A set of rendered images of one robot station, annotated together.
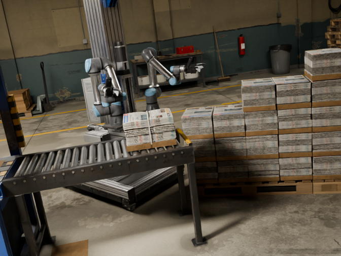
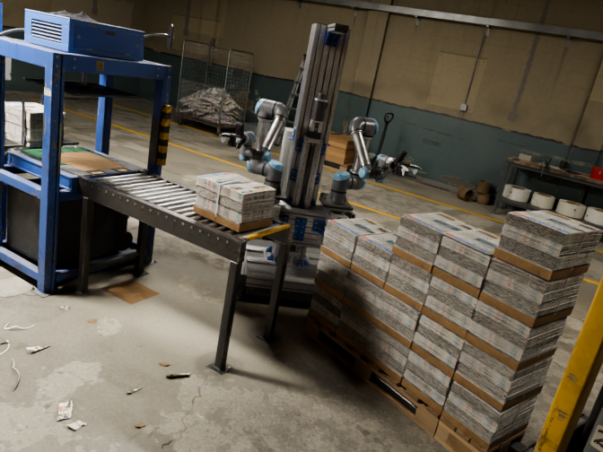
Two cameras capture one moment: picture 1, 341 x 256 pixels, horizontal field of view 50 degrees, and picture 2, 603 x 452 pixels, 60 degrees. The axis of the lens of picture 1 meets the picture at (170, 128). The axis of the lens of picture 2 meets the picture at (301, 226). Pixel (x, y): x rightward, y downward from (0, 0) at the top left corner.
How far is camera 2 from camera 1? 206 cm
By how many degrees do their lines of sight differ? 36
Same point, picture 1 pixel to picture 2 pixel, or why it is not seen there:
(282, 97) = (444, 258)
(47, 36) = (419, 84)
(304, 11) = not seen: outside the picture
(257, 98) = (415, 241)
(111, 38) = (317, 87)
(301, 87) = (474, 257)
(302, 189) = (423, 420)
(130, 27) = (539, 109)
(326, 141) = (478, 368)
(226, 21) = not seen: outside the picture
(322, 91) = (502, 282)
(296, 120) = (451, 307)
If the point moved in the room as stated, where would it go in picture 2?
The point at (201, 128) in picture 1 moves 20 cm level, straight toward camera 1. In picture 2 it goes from (341, 247) to (320, 251)
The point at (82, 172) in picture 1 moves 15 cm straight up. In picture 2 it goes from (135, 206) to (136, 182)
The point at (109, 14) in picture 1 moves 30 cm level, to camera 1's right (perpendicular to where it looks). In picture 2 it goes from (324, 55) to (358, 62)
